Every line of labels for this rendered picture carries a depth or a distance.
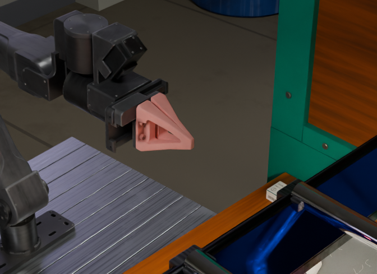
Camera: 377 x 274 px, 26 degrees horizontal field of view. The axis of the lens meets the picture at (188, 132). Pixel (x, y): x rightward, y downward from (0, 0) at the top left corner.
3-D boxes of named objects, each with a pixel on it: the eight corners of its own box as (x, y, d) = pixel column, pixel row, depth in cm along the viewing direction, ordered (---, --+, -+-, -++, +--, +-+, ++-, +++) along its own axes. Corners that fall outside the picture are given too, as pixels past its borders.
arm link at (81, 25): (128, 18, 105) (65, -10, 111) (78, 41, 100) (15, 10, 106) (128, 94, 112) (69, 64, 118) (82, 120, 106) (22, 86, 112)
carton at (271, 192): (265, 198, 139) (266, 189, 138) (279, 190, 141) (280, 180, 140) (293, 214, 135) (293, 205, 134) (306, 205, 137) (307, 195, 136)
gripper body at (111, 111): (171, 82, 105) (130, 61, 109) (115, 113, 99) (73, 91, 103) (170, 123, 109) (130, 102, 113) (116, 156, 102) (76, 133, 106)
